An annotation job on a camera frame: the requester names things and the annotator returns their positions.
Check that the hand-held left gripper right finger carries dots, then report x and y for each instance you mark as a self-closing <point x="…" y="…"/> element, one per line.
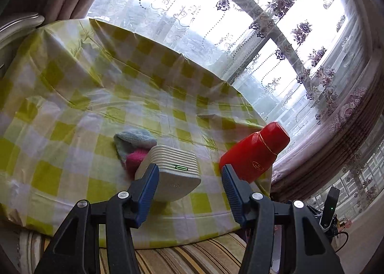
<point x="234" y="199"/>

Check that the cream white cabinet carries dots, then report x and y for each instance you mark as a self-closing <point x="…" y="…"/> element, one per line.
<point x="15" y="28"/>

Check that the striped plush cushion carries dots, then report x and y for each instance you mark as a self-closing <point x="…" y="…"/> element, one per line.
<point x="180" y="256"/>

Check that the white ribbed plastic device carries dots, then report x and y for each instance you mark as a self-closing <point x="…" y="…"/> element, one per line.
<point x="174" y="178"/>

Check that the blue grey towel cloth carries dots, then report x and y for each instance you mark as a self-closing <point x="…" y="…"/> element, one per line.
<point x="135" y="139"/>

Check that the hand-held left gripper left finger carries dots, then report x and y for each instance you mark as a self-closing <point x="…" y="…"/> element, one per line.
<point x="147" y="197"/>

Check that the white lace curtain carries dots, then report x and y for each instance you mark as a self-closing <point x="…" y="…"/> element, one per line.
<point x="210" y="21"/>

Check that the yellow white check tablecloth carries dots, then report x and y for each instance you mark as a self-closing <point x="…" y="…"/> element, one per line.
<point x="75" y="112"/>

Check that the magenta knit glove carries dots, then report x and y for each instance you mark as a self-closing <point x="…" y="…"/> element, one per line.
<point x="135" y="160"/>

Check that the red thermos bottle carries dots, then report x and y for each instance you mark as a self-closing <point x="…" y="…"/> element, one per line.
<point x="255" y="154"/>

